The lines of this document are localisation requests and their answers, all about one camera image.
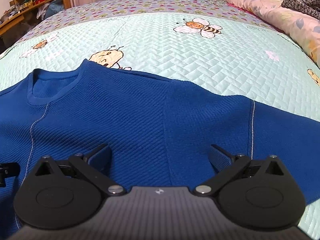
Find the blue knit sweater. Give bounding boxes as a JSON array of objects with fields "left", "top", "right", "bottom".
[{"left": 1, "top": 60, "right": 319, "bottom": 239}]

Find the bee pattern quilted bedspread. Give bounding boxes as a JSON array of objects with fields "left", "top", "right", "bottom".
[{"left": 0, "top": 0, "right": 320, "bottom": 238}]

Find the wooden desk with drawers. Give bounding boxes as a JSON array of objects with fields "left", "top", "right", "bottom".
[{"left": 1, "top": 2, "right": 45, "bottom": 36}]

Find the floral pink pillow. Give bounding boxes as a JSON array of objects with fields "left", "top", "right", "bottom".
[{"left": 224, "top": 0, "right": 319, "bottom": 65}]

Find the dark patterned garment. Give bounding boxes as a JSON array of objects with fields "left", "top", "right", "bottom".
[{"left": 281, "top": 0, "right": 320, "bottom": 20}]

